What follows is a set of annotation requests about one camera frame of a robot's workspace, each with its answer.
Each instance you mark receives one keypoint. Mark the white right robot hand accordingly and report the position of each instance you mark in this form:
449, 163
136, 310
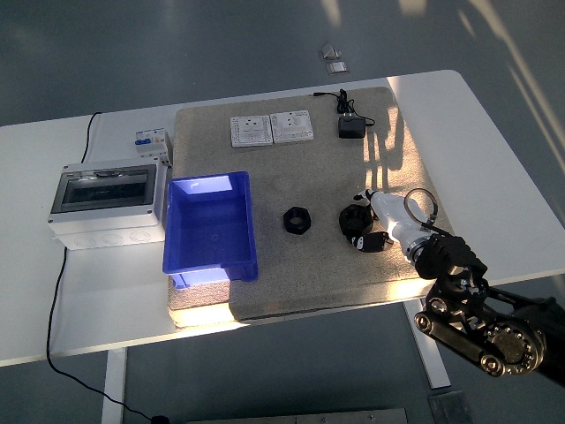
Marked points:
393, 214

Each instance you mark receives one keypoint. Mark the black hexagonal nut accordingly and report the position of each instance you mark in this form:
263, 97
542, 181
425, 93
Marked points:
353, 221
298, 220

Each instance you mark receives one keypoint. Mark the blue plastic box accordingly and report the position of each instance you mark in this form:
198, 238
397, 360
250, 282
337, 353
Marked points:
207, 221

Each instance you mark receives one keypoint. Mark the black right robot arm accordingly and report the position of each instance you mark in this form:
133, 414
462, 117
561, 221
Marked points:
463, 318

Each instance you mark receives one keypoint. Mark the grey distribution box, clear cover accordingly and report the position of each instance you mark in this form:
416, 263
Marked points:
106, 207

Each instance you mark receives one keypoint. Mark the grey-brown mat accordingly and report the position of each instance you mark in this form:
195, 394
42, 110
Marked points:
309, 185

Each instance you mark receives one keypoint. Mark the black power adapter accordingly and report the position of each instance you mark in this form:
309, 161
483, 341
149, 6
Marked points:
351, 128

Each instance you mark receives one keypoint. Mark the white socket panel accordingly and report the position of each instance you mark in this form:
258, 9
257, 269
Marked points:
250, 131
291, 126

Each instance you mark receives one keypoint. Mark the flat metal floor outlet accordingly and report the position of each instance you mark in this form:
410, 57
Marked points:
336, 68

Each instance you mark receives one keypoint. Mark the white table leg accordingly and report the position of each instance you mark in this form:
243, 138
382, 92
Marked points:
437, 366
114, 388

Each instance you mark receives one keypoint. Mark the open metal floor outlet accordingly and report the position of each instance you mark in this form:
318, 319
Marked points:
329, 51

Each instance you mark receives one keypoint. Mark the dark metal floor plate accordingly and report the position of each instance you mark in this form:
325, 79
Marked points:
450, 408

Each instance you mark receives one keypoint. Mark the grey metal plate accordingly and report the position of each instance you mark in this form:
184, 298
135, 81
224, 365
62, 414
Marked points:
296, 416

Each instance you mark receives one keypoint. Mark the white and blue circuit breaker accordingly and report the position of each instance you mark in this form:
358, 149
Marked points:
150, 141

